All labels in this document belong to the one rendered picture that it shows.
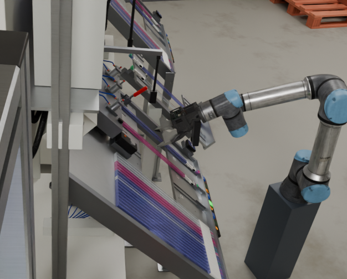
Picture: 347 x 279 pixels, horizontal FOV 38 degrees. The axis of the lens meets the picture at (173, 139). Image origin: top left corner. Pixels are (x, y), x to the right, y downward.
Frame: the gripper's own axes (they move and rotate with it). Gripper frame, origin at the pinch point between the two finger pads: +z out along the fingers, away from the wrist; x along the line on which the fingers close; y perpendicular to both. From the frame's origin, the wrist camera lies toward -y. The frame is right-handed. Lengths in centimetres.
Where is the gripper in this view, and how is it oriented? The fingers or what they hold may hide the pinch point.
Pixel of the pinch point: (158, 138)
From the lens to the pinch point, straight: 195.5
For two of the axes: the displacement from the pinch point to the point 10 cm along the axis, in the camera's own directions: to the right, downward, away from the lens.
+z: -9.0, 4.1, 1.6
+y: -4.2, -7.0, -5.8
